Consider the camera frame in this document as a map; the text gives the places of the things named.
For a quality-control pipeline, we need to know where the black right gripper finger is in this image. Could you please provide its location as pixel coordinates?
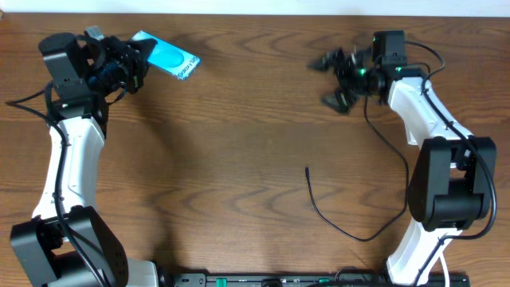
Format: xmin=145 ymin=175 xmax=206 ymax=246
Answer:
xmin=321 ymin=89 xmax=357 ymax=115
xmin=307 ymin=53 xmax=338 ymax=72

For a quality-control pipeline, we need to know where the blue Galaxy smartphone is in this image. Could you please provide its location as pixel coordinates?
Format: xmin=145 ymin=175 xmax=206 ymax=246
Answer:
xmin=131 ymin=30 xmax=201 ymax=81

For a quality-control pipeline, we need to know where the black charger cable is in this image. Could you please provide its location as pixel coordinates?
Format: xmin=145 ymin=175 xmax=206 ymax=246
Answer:
xmin=304 ymin=93 xmax=411 ymax=243

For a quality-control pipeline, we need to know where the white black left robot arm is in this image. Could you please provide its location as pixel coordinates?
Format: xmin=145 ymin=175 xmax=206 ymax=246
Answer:
xmin=10 ymin=27 xmax=167 ymax=286

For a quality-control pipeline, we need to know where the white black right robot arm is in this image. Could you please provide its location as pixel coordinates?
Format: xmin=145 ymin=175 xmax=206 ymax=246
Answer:
xmin=310 ymin=30 xmax=497 ymax=286

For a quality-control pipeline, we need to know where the white power strip cord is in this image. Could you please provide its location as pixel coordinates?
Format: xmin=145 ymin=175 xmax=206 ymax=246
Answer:
xmin=437 ymin=250 xmax=452 ymax=287

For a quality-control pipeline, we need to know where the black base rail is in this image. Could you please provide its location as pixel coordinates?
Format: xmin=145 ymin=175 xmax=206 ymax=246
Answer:
xmin=159 ymin=272 xmax=471 ymax=287

